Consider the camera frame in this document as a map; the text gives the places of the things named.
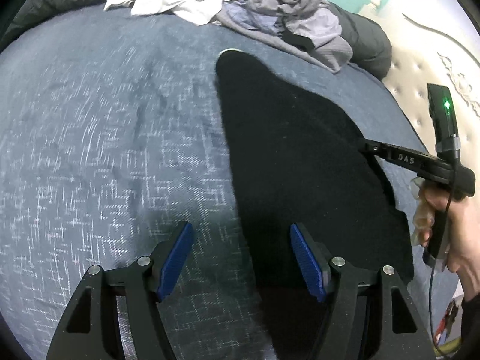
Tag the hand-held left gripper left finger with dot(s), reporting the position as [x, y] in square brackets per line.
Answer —
[174, 262]

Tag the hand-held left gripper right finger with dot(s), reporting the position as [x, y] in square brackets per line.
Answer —
[307, 262]

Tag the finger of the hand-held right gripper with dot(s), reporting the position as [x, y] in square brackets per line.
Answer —
[377, 149]

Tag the black sweater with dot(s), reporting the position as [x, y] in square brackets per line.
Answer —
[292, 138]

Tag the person's right hand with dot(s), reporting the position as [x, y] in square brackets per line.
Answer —
[467, 232]

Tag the cream tufted headboard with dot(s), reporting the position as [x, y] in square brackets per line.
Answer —
[412, 82]

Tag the dark grey duvet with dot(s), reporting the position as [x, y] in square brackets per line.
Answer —
[363, 45]

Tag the pale lilac garment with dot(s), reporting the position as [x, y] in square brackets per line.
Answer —
[318, 26]

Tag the red object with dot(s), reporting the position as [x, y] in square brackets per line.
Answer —
[450, 313]

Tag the blue striped shirt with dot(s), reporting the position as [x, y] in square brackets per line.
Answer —
[255, 17]

